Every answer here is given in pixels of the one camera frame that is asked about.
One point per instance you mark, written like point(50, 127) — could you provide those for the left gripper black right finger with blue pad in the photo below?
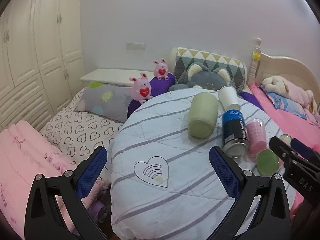
point(261, 208)

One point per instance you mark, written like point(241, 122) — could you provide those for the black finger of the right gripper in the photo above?
point(302, 174)

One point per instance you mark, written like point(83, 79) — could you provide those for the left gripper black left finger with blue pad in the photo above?
point(43, 218)

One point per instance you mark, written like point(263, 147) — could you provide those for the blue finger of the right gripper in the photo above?
point(305, 151)

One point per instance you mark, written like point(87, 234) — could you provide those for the blue black metal cup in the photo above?
point(235, 139)

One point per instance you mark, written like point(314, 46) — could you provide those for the pink clear plastic cup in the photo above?
point(256, 136)

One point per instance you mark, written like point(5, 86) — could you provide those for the white paper cup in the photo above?
point(229, 98)

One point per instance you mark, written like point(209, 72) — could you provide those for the green ceramic cup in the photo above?
point(202, 116)

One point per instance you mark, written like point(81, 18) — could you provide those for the pink bed blanket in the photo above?
point(301, 129)

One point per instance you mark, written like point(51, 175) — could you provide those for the pink can green lid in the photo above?
point(268, 162)

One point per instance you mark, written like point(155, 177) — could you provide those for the blue cartoon pillow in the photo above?
point(288, 105)

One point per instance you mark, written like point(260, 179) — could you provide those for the pink folded quilt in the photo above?
point(24, 154)

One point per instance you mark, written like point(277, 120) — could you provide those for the white pink plush dog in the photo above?
point(285, 88)

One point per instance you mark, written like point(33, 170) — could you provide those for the cream wooden headboard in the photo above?
point(287, 67)

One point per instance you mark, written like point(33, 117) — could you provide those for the heart pattern bed sheet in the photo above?
point(77, 134)

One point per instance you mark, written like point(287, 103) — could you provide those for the grey plush cat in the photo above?
point(197, 74)

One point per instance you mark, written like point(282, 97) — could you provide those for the grey flower pillow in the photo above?
point(106, 100)

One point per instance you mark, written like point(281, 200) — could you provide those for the triangle pattern bolster pillow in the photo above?
point(182, 58)

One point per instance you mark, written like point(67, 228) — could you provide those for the purple cushion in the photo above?
point(158, 87)

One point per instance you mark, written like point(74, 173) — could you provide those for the pink bunny plush front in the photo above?
point(141, 89)

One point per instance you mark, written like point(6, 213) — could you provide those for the pink bunny plush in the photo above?
point(141, 89)
point(161, 70)

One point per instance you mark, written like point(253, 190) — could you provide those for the white bedside table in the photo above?
point(114, 76)

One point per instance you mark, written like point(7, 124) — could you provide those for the pink bunny plush rear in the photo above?
point(161, 70)

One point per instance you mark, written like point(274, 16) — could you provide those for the cream wardrobe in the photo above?
point(42, 60)

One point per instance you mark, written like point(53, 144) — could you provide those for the white wall socket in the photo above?
point(135, 46)

